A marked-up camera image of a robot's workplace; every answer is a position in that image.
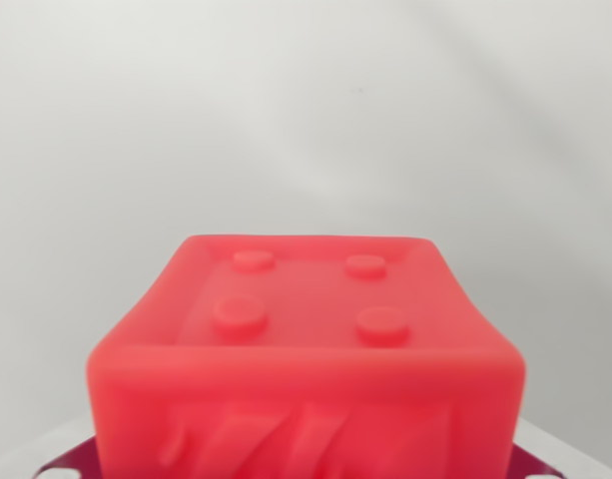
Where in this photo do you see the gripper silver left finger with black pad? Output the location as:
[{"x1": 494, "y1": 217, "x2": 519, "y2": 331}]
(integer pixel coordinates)
[{"x1": 28, "y1": 409, "x2": 105, "y2": 479}]

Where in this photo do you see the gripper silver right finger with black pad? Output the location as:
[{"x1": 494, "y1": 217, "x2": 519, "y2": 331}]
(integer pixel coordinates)
[{"x1": 507, "y1": 417, "x2": 612, "y2": 479}]

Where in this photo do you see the red embossed cube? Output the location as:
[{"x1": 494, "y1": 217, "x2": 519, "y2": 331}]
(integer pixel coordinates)
[{"x1": 84, "y1": 233, "x2": 528, "y2": 479}]

